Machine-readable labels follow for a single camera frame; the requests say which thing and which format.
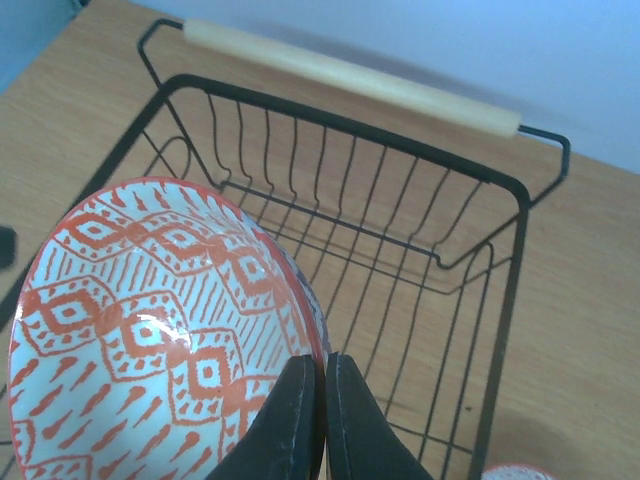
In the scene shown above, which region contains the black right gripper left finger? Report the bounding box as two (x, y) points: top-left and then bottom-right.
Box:
(207, 355), (317, 480)

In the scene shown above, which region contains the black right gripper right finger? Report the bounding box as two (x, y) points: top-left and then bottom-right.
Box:
(326, 352), (431, 480)

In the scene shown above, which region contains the red patterned bowl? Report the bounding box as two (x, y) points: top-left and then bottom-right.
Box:
(8, 177), (331, 479)

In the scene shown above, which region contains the black wire dish rack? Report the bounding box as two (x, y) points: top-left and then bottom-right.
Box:
(0, 18), (572, 480)

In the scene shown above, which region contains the white ceramic bowl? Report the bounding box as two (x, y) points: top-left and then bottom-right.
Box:
(481, 464), (555, 480)

